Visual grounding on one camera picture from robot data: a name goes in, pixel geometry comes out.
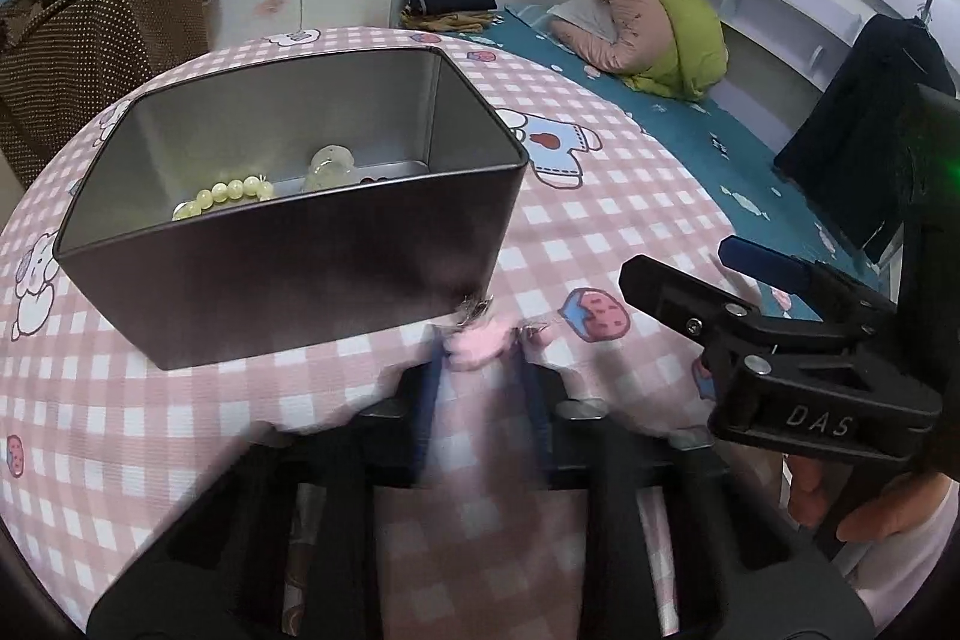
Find dark metal tin box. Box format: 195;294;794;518
54;47;530;373

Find pink charm keychain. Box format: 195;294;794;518
442;293;557;372

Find person's right forearm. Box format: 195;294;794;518
829;486;960;620

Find person's right hand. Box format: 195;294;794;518
786;451;942;545

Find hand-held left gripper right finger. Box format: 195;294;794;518
514;329;876;640

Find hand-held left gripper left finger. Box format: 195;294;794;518
86;325;452;640

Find tan folded clothes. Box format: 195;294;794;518
400;8;500;34

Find pink and green quilt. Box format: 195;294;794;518
551;0;730;103

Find white pillow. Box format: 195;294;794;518
550;0;625;46

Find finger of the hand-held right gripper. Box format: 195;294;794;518
718;235;902;327
619;254;773;380

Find dark hanging jacket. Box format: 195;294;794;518
774;14;958;268

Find yellow bead bracelet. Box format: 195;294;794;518
172;175;278;223

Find pink checked tablecloth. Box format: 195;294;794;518
0;25;797;640

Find white translucent bracelet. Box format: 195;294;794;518
302;143;360;193

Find brown dotted bag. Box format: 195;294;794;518
0;0;226;193

